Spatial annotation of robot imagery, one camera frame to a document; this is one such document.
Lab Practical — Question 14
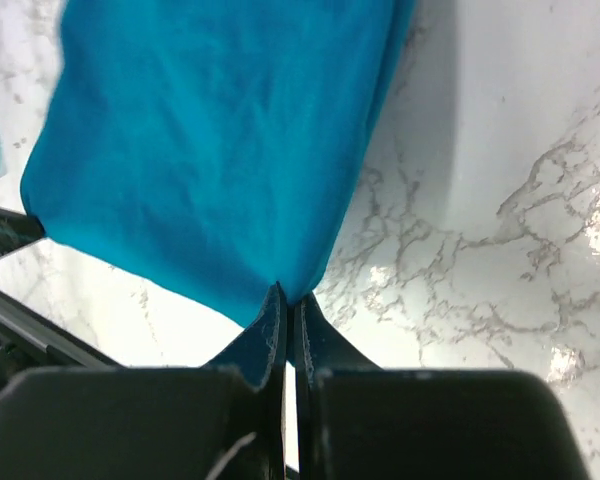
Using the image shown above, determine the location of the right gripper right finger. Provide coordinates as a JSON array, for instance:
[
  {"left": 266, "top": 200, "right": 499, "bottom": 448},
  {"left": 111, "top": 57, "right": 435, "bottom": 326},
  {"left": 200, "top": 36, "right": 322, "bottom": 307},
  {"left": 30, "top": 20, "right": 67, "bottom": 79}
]
[{"left": 292, "top": 294, "right": 380, "bottom": 388}]

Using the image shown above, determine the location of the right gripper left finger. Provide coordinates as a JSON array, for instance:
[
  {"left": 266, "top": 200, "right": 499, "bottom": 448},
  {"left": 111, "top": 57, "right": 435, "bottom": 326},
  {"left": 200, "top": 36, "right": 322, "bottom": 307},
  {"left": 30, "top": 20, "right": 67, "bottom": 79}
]
[{"left": 204, "top": 283, "right": 288, "bottom": 390}]

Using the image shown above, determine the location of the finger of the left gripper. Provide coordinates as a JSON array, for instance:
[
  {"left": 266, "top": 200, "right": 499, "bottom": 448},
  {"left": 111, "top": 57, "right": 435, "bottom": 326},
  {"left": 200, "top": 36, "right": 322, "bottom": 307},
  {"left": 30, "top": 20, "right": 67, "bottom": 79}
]
[{"left": 0, "top": 208, "right": 45, "bottom": 258}]

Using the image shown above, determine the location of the blue t shirt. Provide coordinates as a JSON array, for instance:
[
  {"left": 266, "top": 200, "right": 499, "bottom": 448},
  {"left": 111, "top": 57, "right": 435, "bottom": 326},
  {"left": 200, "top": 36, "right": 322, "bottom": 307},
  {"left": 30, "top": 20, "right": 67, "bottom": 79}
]
[{"left": 20, "top": 1, "right": 415, "bottom": 326}]

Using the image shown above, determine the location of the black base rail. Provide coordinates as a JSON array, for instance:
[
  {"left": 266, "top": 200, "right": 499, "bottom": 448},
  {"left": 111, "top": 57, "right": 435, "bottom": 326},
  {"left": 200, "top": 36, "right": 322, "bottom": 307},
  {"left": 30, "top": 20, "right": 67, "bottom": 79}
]
[{"left": 0, "top": 291, "right": 120, "bottom": 369}]

